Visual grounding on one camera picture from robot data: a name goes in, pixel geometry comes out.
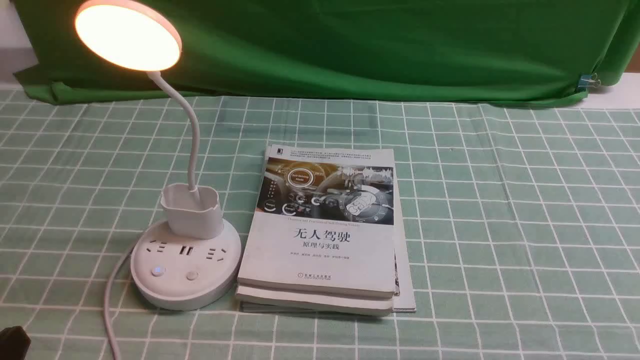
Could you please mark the black object at corner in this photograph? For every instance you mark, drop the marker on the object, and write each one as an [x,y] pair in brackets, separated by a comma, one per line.
[14,343]

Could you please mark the bottom thin white book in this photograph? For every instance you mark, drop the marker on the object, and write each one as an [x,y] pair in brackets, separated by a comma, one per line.
[404,299]

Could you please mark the white desk lamp with sockets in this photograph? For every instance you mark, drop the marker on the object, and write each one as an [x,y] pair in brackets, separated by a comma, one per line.
[190,259]

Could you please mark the green backdrop cloth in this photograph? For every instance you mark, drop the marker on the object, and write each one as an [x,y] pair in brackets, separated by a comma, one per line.
[508,52]

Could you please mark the middle white book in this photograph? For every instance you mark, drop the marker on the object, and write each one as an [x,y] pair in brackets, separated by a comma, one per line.
[315,301]

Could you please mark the top white self-driving book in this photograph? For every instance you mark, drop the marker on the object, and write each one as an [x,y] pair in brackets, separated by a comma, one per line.
[323,222]

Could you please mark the green checkered tablecloth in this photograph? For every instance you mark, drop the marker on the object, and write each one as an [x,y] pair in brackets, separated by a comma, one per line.
[522,227]

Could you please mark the blue binder clip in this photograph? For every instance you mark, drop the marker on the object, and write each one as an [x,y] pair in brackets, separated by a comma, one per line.
[588,81]

